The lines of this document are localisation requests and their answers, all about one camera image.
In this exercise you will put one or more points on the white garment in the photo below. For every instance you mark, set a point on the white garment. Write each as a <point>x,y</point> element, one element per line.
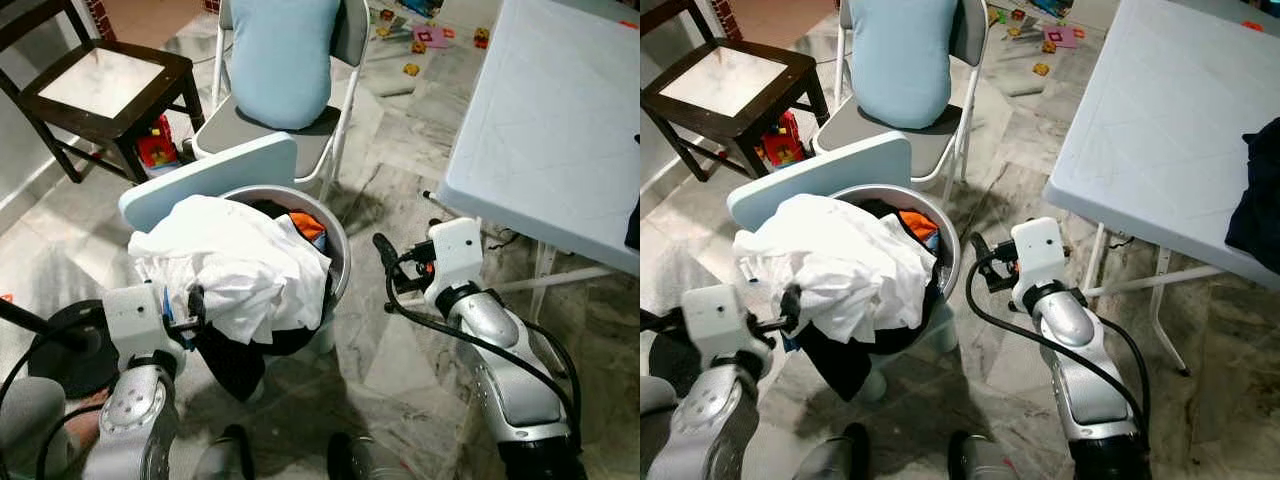
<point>840,260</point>
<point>230,260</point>

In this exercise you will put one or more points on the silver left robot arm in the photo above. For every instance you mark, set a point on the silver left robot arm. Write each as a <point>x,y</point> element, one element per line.
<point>715,430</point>
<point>130,420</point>

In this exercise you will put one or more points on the grey round laundry basket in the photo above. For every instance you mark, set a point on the grey round laundry basket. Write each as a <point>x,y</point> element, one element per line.
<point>343,265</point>
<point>955,265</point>

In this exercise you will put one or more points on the orange garment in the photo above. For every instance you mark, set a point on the orange garment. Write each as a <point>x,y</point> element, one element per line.
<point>918,225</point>
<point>308,225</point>

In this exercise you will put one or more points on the black garment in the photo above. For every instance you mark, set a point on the black garment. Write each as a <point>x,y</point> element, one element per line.
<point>235,365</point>
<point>845,365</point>

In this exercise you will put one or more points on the black round stand base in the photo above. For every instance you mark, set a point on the black round stand base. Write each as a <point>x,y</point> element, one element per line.
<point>70,350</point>
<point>660,345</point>

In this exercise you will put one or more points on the robot left leg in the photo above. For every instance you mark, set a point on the robot left leg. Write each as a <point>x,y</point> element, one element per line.
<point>225,458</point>
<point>830,458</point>

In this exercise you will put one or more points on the robot leg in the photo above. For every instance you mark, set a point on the robot leg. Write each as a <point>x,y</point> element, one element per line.
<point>985,460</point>
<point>375,460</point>
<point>225,458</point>
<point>830,458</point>

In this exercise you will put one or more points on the person leg grey trousers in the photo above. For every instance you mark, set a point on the person leg grey trousers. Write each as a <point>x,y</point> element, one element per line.
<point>655,430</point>
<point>25,430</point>

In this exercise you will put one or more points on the red toy truck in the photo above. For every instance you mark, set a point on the red toy truck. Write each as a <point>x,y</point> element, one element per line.
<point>158,145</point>
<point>782,142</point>

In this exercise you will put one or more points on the robot right leg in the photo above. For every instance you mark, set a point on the robot right leg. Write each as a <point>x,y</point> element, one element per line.
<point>985,460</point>
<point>375,460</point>

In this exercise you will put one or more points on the white folding table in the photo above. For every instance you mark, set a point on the white folding table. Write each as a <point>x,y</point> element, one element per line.
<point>540,120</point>
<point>1160,120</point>

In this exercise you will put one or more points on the light blue pillow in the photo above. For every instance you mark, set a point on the light blue pillow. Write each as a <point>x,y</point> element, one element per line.
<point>905,60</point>
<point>285,60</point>

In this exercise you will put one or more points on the pink toy tile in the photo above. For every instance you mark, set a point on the pink toy tile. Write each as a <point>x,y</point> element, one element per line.
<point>430,37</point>
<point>1062,37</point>

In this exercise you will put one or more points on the dark wooden chair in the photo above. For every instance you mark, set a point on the dark wooden chair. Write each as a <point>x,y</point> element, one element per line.
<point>100,85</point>
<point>725,80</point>

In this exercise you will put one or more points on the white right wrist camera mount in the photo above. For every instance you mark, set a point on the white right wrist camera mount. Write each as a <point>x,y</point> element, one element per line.
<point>1040,255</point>
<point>455,255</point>

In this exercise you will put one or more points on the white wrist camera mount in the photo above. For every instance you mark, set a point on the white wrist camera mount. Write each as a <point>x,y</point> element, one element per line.
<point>720,325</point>
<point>455,255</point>
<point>1040,255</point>
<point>135,320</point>

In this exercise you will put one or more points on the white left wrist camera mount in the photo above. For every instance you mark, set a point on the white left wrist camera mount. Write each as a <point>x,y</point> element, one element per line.
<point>135,320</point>
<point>720,325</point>

